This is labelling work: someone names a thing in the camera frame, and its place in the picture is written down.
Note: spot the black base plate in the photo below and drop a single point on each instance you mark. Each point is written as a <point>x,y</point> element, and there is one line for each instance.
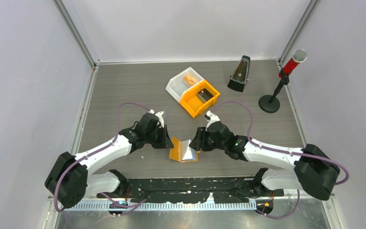
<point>195,190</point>

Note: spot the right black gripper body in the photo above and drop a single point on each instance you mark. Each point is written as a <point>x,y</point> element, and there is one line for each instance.
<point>211,144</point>

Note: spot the blue credit card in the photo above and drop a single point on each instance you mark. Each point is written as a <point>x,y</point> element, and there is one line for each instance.
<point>187,153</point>

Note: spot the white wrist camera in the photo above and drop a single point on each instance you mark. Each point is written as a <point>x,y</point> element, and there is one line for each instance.
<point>159,116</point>
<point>211,118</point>

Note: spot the yellow plastic bin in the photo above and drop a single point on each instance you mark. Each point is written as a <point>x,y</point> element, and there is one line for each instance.
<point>191,103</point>

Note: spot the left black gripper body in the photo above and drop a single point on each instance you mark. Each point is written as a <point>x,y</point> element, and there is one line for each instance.
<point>154,138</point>

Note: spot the white toothed rail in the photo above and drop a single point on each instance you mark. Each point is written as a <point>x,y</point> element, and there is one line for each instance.
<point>207,205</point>

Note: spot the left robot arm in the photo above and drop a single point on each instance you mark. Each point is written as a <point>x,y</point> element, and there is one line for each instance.
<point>74,177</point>

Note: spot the red microphone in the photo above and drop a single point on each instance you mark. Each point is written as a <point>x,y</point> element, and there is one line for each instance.
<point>298,57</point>

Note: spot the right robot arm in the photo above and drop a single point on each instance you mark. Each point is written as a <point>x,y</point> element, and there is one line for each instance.
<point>307,169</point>

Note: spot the black cards in yellow bin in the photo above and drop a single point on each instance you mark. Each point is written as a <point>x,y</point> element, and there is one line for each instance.
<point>204,95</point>

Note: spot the white plastic bin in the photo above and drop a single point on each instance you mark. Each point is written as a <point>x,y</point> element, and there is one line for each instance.
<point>178,85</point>

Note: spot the orange card holder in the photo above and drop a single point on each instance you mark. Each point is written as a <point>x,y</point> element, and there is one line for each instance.
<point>175,153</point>

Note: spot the black microphone stand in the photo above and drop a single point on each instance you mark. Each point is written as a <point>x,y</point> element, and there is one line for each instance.
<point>270,103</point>

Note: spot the black metronome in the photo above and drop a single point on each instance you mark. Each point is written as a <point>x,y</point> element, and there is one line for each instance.
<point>240,76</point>

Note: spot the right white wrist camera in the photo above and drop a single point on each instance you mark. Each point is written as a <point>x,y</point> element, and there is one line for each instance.
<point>211,118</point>

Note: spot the orange box in white bin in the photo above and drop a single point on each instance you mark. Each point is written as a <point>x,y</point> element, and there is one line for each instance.
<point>190,80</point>

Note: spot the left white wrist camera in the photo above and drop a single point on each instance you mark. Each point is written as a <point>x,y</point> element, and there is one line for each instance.
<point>159,116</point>

